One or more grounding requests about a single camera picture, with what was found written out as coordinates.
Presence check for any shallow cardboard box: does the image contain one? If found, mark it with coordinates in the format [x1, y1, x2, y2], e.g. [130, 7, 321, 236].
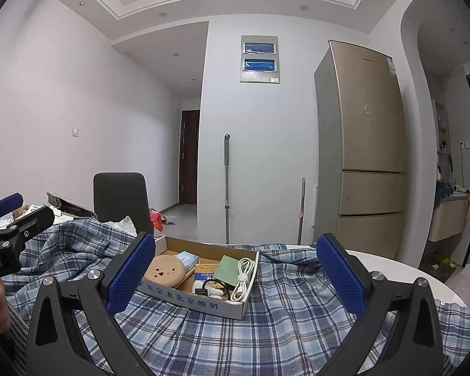
[136, 236, 261, 319]

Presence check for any round beige hand warmer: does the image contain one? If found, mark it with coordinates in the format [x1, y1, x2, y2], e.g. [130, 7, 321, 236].
[145, 254, 186, 291]

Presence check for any light blue tissue pack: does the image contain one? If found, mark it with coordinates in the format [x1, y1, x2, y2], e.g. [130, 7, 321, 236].
[174, 251, 200, 277]

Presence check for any white wet wipes pack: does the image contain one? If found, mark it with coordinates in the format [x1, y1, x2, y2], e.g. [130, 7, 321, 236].
[23, 203, 61, 221]

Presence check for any blue plaid cloth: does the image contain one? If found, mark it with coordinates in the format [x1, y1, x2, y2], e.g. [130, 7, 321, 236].
[0, 219, 470, 376]

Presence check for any grey mop handle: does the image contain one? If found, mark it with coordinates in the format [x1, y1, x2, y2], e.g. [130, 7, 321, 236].
[223, 134, 232, 244]

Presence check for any beige vanity cabinet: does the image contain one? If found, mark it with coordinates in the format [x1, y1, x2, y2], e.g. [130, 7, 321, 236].
[429, 194, 470, 242]

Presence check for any white cable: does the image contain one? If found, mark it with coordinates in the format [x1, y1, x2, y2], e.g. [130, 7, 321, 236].
[230, 258, 257, 302]

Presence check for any dark brown door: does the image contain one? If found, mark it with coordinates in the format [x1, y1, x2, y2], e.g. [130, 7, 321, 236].
[180, 110, 200, 205]

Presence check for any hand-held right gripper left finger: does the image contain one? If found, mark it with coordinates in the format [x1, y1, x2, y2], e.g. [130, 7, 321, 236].
[27, 232, 156, 376]

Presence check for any clear plastic bag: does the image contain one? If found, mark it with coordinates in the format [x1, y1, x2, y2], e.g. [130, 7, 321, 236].
[113, 215, 138, 238]

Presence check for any red bag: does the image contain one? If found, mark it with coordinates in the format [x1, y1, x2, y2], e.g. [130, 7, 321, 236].
[149, 209, 165, 232]

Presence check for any yellow and blue packet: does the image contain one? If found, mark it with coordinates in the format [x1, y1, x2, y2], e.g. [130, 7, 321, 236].
[194, 263, 220, 283]

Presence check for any green pouch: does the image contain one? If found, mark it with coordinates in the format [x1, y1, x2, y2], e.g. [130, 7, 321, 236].
[213, 254, 241, 286]

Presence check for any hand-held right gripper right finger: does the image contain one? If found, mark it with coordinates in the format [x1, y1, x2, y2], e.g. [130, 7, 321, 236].
[315, 233, 445, 376]

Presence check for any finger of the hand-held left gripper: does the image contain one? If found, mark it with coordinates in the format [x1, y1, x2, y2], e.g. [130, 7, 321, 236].
[0, 193, 24, 221]
[0, 205, 56, 252]

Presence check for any grey bag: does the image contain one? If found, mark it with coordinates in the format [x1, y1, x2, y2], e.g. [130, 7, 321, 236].
[46, 192, 98, 219]

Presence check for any white gadget with black cable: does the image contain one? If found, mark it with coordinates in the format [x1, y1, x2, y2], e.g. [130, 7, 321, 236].
[192, 278, 231, 297]

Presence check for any dark grey chair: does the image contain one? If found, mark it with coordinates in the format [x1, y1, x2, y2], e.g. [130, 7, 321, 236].
[93, 172, 154, 236]

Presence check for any grey electrical panel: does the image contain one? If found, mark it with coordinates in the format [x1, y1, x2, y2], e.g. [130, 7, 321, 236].
[240, 35, 281, 84]

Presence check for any gold refrigerator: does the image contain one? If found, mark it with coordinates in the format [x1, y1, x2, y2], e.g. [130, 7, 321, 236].
[313, 40, 410, 260]

